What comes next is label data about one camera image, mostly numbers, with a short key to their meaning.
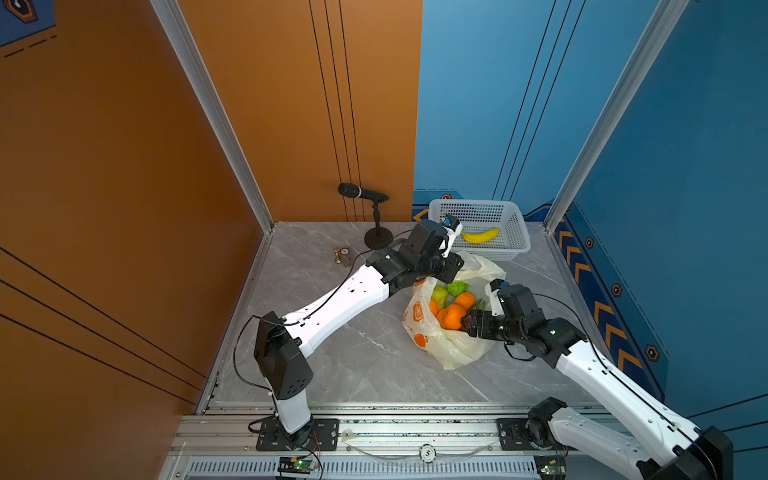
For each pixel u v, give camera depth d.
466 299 0.92
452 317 0.83
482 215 1.29
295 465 0.71
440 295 0.95
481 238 1.14
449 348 0.74
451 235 0.66
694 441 0.39
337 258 1.06
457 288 0.96
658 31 0.71
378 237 1.11
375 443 0.74
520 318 0.58
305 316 0.46
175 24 0.71
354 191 0.88
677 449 0.39
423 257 0.57
